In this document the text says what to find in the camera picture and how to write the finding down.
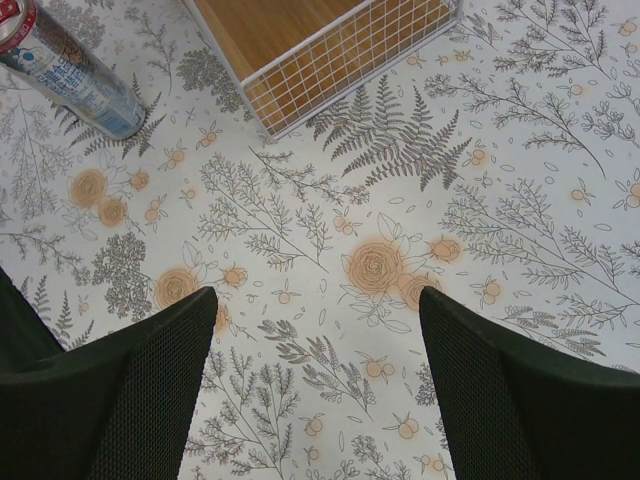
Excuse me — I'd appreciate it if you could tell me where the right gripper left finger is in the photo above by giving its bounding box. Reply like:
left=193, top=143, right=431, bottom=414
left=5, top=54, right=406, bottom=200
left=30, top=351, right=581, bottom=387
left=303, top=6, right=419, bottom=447
left=1, top=276, right=218, bottom=479

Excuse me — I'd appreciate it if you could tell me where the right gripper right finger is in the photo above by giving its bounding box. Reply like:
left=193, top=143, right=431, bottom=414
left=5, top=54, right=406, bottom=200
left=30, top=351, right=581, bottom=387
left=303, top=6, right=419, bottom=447
left=419, top=287, right=639, bottom=479

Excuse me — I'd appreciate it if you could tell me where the Red Bull can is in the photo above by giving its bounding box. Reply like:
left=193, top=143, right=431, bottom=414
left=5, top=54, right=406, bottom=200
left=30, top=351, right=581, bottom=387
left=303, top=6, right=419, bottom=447
left=1, top=1, right=146, bottom=140

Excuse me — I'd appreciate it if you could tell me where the floral tablecloth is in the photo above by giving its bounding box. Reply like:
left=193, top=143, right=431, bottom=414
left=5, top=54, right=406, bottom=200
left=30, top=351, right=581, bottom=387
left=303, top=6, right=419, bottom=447
left=1, top=1, right=639, bottom=479

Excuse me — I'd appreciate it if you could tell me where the white wire wooden shelf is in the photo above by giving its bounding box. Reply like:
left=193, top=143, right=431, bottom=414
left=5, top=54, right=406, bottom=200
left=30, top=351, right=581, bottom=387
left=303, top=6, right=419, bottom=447
left=185, top=1, right=461, bottom=139

